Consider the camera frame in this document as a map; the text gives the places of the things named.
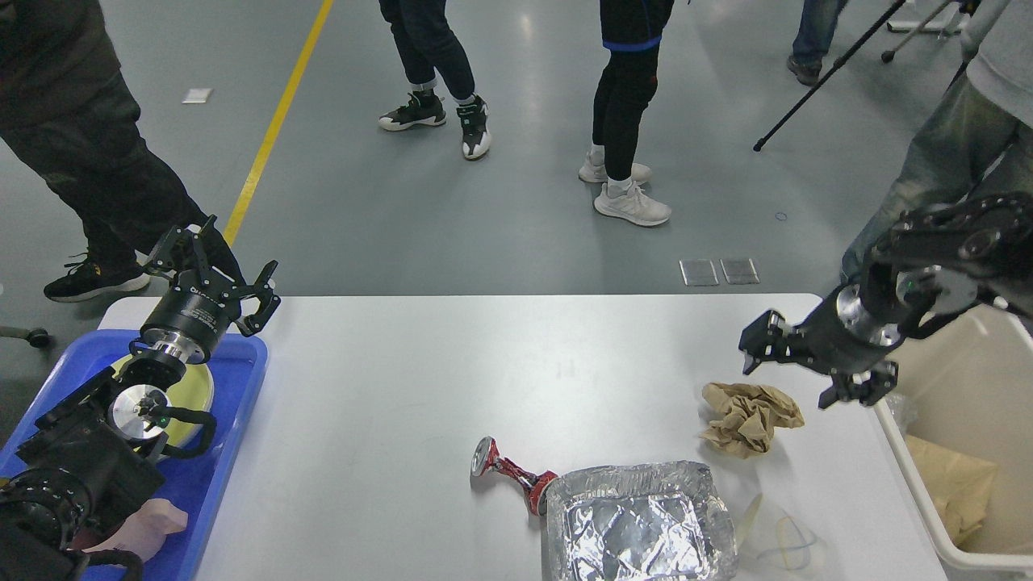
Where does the pink mug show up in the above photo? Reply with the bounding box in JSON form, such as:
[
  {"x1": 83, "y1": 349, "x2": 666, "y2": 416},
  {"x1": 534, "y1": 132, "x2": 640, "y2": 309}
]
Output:
[{"x1": 73, "y1": 499, "x2": 189, "y2": 562}]

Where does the brown paper bag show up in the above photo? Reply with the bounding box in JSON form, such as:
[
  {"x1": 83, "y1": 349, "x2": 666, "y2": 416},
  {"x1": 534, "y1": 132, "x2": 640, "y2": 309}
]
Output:
[{"x1": 905, "y1": 435, "x2": 997, "y2": 547}]

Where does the clear plastic sheet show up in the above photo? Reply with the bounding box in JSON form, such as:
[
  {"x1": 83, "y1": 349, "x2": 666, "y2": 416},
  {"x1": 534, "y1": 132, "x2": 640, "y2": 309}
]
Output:
[{"x1": 882, "y1": 392, "x2": 919, "y2": 437}]

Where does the blue plastic tray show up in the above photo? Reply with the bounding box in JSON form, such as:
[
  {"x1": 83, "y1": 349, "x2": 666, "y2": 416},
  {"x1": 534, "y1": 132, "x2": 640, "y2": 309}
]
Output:
[{"x1": 1, "y1": 328, "x2": 268, "y2": 580}]

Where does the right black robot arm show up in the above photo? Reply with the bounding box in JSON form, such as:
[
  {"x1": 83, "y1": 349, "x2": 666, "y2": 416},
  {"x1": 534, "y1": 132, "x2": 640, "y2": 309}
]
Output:
[{"x1": 738, "y1": 192, "x2": 1032, "y2": 409}]

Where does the person with black-white sneakers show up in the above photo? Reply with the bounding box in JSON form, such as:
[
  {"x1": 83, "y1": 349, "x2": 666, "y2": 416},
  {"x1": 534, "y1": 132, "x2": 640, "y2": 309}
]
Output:
[{"x1": 378, "y1": 1, "x2": 491, "y2": 161}]

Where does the crushed red can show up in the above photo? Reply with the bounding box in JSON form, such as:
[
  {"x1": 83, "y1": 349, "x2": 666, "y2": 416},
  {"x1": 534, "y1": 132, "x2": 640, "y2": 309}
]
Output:
[{"x1": 470, "y1": 435, "x2": 558, "y2": 517}]

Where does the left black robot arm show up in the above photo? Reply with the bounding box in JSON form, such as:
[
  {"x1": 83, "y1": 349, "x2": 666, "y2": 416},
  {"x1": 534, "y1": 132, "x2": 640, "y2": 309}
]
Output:
[{"x1": 2, "y1": 217, "x2": 281, "y2": 580}]

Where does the beige plastic bin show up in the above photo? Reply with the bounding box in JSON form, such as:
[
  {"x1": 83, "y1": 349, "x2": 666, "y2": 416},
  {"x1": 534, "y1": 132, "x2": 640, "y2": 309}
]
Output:
[{"x1": 875, "y1": 307, "x2": 1032, "y2": 575}]

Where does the white rolling chair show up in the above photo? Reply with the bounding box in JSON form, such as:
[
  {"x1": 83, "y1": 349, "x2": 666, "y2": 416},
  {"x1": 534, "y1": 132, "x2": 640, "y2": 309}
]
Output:
[{"x1": 880, "y1": 1, "x2": 979, "y2": 64}]

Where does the person with white sneakers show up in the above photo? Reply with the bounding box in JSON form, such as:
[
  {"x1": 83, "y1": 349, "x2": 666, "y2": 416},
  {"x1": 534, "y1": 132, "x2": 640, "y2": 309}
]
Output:
[{"x1": 578, "y1": 1, "x2": 674, "y2": 227}]

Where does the black camera tripod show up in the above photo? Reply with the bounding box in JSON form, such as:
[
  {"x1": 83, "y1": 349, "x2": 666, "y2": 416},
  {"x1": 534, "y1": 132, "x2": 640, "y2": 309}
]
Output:
[{"x1": 752, "y1": 0, "x2": 906, "y2": 152}]

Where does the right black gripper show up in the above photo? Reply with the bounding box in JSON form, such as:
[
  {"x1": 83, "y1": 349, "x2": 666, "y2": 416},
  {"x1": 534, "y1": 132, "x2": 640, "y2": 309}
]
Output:
[{"x1": 738, "y1": 284, "x2": 903, "y2": 411}]

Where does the yellow plate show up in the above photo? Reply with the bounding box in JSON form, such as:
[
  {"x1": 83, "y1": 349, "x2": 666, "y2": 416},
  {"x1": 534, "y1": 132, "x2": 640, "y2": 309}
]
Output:
[{"x1": 107, "y1": 364, "x2": 217, "y2": 458}]

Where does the metal floor socket plate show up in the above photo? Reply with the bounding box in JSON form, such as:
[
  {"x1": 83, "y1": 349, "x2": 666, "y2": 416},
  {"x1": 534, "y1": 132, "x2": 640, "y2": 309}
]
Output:
[{"x1": 678, "y1": 258, "x2": 760, "y2": 286}]

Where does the brown paper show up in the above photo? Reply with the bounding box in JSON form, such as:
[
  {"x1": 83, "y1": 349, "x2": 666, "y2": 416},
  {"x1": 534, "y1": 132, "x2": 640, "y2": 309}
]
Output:
[{"x1": 701, "y1": 383, "x2": 805, "y2": 459}]

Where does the aluminium foil container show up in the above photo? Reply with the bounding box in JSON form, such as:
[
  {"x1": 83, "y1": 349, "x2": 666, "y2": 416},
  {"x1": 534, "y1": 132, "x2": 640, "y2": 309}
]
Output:
[{"x1": 543, "y1": 460, "x2": 738, "y2": 580}]

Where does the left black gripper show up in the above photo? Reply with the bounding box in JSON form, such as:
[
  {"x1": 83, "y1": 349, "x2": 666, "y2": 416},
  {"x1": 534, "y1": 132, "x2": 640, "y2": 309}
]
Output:
[{"x1": 140, "y1": 215, "x2": 281, "y2": 365}]

